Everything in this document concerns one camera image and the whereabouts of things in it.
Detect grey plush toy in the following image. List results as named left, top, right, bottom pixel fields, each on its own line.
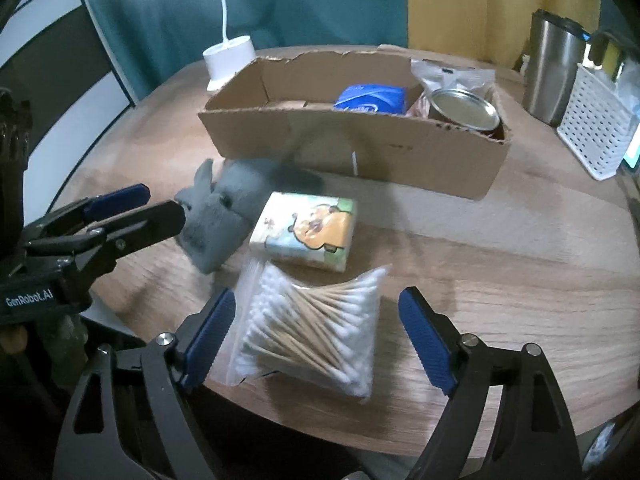
left=175, top=158, right=324, bottom=274

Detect cartoon tissue pack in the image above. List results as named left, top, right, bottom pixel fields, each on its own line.
left=248, top=192, right=357, bottom=272

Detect cotton swabs bag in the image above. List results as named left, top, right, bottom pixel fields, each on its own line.
left=209, top=259, right=390, bottom=399

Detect blue tissue pack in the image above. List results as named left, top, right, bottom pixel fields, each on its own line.
left=333, top=84, right=407, bottom=115

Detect silver tin can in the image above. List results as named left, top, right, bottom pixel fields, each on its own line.
left=430, top=89, right=501, bottom=133

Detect clear snack bag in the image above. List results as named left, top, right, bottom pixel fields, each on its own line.
left=407, top=60, right=496, bottom=118

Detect teal curtain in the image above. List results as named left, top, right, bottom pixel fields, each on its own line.
left=86, top=0, right=408, bottom=99

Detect white desk lamp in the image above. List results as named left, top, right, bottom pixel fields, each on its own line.
left=121, top=0, right=257, bottom=94

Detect brown cardboard box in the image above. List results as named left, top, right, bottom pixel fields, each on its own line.
left=198, top=46, right=512, bottom=200

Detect teal framed tablet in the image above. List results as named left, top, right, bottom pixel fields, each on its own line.
left=623, top=127, right=640, bottom=172

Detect white perforated basket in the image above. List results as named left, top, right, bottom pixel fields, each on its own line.
left=556, top=64, right=639, bottom=181

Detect clear plastic bags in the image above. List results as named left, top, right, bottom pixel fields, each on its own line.
left=616, top=61, right=640, bottom=117

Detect yellow green sponge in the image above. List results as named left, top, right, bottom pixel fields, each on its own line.
left=602, top=39, right=620, bottom=81

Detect stainless steel tumbler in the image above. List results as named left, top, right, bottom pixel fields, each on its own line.
left=523, top=9, right=589, bottom=127

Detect dark grey cloth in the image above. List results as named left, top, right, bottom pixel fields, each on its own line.
left=588, top=28, right=639, bottom=68

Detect yellow curtain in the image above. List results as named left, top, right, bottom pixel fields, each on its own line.
left=408, top=0, right=601, bottom=68

